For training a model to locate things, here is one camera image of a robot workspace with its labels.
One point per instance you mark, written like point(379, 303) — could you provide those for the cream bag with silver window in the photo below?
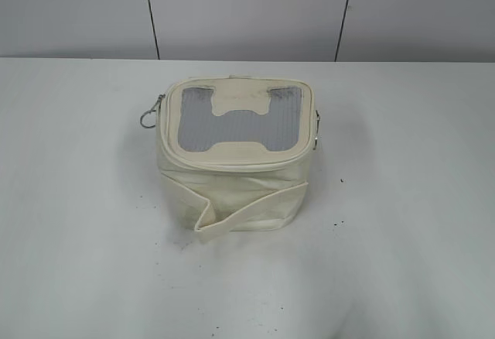
point(234, 152)

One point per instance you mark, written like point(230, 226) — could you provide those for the metal strap buckle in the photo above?
point(316, 138)

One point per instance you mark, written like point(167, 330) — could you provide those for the metal key ring clasp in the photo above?
point(148, 118)

